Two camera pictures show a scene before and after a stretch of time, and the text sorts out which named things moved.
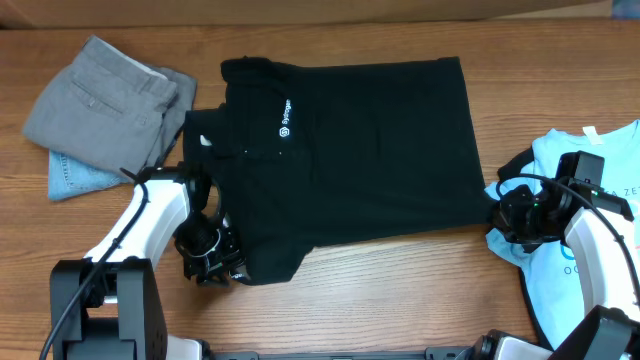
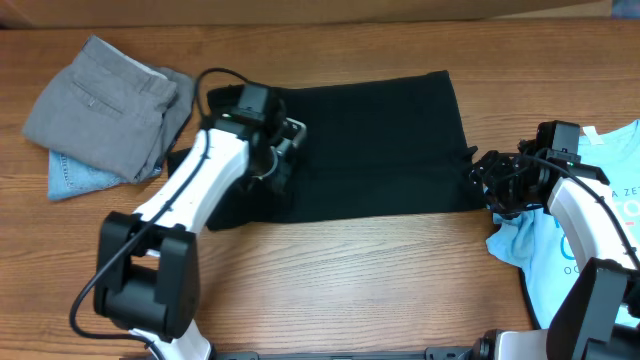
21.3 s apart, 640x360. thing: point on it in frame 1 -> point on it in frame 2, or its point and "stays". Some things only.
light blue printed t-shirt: (552, 279) stays
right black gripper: (504, 216) -> (486, 172)
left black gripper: (205, 270) -> (279, 179)
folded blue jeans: (69, 176) stays
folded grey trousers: (109, 110) stays
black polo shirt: (304, 150) -> (188, 160)
